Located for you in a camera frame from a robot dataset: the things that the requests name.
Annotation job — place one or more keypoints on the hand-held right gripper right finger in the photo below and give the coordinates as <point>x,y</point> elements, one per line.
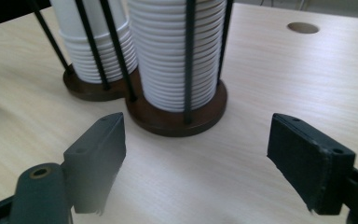
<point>304,161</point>

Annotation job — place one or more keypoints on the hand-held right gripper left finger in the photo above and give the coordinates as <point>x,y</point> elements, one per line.
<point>96,161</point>

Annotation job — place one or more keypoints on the wooden base black rod rack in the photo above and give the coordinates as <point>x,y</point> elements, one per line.
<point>167,124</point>

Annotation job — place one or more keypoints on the stack of white paper cups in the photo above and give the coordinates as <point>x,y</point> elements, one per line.
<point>102,59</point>
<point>164,62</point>

